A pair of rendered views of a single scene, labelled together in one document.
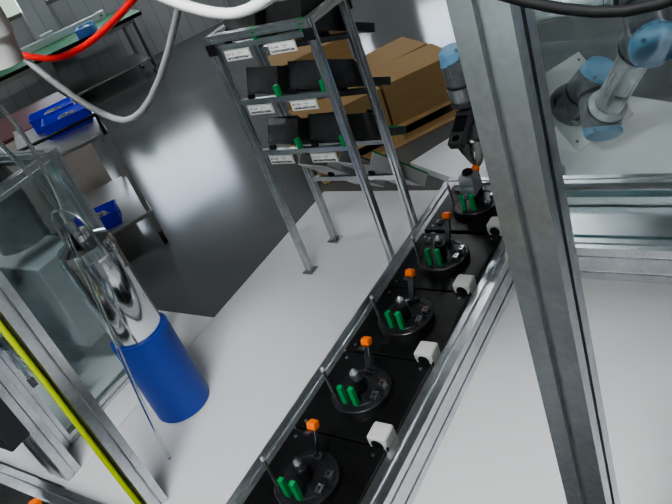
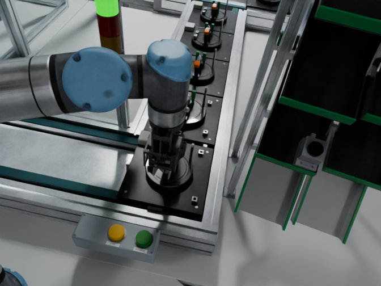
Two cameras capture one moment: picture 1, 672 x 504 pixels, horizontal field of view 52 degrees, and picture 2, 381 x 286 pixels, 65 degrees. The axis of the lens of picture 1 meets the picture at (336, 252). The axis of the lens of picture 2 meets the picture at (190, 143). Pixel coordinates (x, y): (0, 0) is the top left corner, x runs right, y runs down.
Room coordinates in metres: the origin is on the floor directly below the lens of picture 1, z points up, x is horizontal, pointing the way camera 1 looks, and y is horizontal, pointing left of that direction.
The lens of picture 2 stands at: (2.15, -0.71, 1.69)
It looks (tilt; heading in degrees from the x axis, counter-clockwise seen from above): 49 degrees down; 142
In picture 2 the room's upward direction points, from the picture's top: 9 degrees clockwise
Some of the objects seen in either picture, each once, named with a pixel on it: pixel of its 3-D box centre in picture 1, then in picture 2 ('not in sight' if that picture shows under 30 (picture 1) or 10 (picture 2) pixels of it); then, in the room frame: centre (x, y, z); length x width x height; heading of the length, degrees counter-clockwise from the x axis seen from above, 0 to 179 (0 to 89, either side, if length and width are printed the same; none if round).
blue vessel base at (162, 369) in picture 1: (161, 367); not in sight; (1.52, 0.55, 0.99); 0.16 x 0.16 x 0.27
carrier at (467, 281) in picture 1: (440, 247); (186, 104); (1.53, -0.26, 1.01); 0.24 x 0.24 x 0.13; 48
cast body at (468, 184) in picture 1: (468, 182); not in sight; (1.71, -0.43, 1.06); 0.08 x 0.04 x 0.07; 138
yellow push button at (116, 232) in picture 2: not in sight; (116, 232); (1.82, -0.64, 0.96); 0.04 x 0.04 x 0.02
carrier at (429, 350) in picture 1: (402, 308); (198, 64); (1.34, -0.10, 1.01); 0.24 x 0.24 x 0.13; 48
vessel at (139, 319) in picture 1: (101, 273); not in sight; (1.52, 0.55, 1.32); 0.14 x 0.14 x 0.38
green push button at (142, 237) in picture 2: not in sight; (143, 239); (1.87, -0.59, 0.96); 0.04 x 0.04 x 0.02
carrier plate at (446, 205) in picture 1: (477, 209); (169, 172); (1.72, -0.43, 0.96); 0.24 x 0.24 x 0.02; 48
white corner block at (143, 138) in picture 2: (497, 226); (146, 139); (1.58, -0.44, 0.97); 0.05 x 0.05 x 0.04; 48
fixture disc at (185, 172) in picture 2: (475, 203); (169, 168); (1.72, -0.43, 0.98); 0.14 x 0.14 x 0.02
